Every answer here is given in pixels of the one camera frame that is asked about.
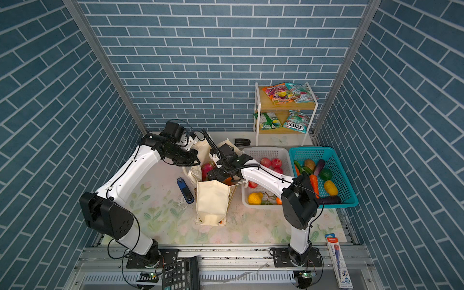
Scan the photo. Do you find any pink dragon fruit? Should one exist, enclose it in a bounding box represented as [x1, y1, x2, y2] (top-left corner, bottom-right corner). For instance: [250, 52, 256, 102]
[201, 163, 215, 181]

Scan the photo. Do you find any red apple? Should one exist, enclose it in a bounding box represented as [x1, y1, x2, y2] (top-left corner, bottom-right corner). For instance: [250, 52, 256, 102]
[271, 158, 282, 169]
[260, 158, 272, 168]
[248, 181, 258, 189]

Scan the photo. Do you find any cream floral tote bag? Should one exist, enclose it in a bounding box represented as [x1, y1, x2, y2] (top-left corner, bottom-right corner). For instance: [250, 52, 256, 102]
[182, 141, 245, 227]

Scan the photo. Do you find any colourful snack bag top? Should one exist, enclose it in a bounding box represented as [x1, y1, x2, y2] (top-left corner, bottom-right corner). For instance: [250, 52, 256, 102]
[261, 83, 300, 105]

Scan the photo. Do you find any teal snack bag top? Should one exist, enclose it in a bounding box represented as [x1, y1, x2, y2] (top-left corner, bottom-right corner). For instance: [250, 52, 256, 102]
[285, 83, 314, 103]

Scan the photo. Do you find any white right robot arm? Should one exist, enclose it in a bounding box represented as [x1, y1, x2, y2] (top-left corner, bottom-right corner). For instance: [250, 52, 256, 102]
[209, 144, 320, 254]

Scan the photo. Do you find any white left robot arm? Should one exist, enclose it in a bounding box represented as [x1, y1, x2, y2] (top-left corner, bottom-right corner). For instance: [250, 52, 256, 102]
[79, 133, 199, 264]

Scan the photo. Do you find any green snack bag lower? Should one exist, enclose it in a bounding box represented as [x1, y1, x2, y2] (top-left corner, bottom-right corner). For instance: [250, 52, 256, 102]
[254, 112, 282, 131]

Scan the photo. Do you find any teal foxs candy bag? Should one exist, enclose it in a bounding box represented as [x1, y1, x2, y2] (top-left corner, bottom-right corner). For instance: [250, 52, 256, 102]
[283, 110, 311, 133]

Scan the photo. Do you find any black small device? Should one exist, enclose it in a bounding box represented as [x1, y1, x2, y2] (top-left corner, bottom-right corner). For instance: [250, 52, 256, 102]
[234, 138, 251, 147]

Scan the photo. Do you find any yellow lemon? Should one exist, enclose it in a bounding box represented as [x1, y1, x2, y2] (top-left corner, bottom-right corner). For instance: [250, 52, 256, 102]
[248, 192, 263, 205]

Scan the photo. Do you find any blue stapler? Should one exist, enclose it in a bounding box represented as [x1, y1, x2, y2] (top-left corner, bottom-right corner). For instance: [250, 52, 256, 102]
[176, 178, 195, 204]

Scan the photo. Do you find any white plastic fruit basket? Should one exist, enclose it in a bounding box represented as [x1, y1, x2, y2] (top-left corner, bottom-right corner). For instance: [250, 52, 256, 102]
[242, 147, 295, 210]

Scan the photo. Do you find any floral table mat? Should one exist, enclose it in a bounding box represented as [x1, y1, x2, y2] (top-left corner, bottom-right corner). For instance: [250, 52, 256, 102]
[103, 159, 349, 245]

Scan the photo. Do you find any white wooden shelf rack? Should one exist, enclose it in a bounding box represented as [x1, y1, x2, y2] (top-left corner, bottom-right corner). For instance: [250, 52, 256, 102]
[253, 82, 319, 146]

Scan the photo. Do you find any orange carrot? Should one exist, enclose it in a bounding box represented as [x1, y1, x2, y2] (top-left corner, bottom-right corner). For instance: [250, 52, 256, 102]
[309, 174, 320, 198]

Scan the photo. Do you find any purple eggplant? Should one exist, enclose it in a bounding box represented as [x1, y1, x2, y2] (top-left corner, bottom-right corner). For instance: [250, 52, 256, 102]
[314, 159, 326, 176]

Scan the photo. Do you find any black calculator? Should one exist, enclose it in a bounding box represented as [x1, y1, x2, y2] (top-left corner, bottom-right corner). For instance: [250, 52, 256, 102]
[162, 256, 200, 290]

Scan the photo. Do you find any teal plastic vegetable basket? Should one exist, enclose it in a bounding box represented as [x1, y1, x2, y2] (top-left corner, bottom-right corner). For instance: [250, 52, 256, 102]
[289, 146, 358, 209]

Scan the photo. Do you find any white toothpaste box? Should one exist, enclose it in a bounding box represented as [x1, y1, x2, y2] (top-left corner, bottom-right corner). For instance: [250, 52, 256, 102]
[325, 233, 354, 290]

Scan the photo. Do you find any aluminium corner post right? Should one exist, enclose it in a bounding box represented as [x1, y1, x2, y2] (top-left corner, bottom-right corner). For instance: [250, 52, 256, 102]
[312, 0, 381, 140]

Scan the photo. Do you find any aluminium corner post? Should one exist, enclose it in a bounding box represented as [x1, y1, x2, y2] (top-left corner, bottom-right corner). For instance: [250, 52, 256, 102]
[63, 0, 148, 134]
[312, 0, 381, 140]

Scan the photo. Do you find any aluminium corner post left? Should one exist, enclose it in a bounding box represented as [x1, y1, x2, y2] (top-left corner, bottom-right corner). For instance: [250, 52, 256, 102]
[63, 0, 148, 134]

